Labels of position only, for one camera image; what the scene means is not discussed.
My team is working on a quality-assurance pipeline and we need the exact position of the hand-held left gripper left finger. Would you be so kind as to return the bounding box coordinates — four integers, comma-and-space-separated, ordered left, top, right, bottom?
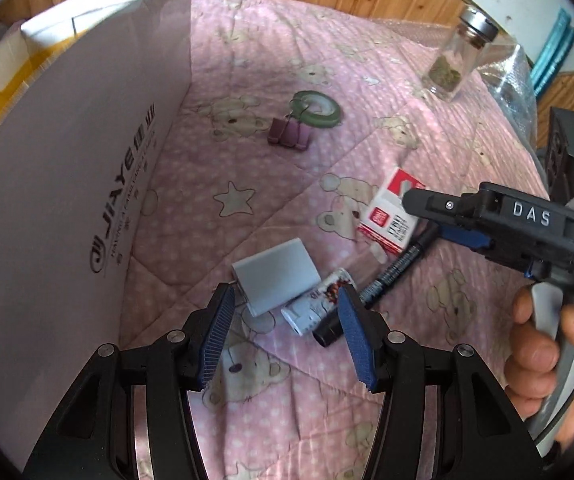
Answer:
19, 284, 236, 480

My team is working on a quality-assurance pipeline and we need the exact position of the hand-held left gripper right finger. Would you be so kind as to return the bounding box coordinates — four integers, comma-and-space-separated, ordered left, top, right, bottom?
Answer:
336, 285, 543, 480

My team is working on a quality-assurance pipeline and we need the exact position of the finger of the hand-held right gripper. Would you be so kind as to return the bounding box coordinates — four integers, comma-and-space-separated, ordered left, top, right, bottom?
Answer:
402, 187, 483, 223
440, 227, 493, 251

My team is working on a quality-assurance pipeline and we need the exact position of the red and white staple box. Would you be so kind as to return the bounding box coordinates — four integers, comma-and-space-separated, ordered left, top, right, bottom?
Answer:
356, 167, 425, 256

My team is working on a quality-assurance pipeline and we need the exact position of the small white printed tube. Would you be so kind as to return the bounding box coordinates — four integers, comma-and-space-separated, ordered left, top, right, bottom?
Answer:
281, 268, 355, 336

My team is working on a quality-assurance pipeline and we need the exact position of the black marker pen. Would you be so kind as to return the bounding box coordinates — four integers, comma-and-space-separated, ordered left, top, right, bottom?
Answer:
313, 225, 440, 348

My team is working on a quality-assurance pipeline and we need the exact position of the white charger adapter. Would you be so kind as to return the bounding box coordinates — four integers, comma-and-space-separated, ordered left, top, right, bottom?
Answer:
232, 240, 320, 317

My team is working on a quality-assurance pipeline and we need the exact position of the green tape roll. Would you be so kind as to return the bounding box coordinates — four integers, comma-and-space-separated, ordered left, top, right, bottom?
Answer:
291, 90, 343, 128

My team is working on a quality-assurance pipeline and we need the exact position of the pink binder clip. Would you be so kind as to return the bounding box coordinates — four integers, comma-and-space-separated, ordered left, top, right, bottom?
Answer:
268, 102, 312, 150

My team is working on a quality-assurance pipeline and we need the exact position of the white cardboard box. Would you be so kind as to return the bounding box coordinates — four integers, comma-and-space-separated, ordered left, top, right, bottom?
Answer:
0, 0, 193, 466

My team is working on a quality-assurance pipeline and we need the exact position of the person's right hand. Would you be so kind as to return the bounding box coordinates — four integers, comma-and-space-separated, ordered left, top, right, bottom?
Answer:
504, 285, 574, 413

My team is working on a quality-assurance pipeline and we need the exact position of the clear bubble wrap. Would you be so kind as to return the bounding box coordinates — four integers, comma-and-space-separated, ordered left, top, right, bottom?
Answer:
377, 25, 538, 151

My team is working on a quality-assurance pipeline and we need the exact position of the glass jar with silver lid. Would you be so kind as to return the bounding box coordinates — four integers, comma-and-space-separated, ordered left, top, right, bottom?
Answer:
422, 6, 500, 103

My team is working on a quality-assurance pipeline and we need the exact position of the teal board edge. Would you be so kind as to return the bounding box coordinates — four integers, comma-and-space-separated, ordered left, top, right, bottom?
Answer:
532, 7, 574, 96

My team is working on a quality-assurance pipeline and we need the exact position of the pink bear print blanket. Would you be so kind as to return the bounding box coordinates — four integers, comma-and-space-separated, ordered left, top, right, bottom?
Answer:
117, 0, 553, 480

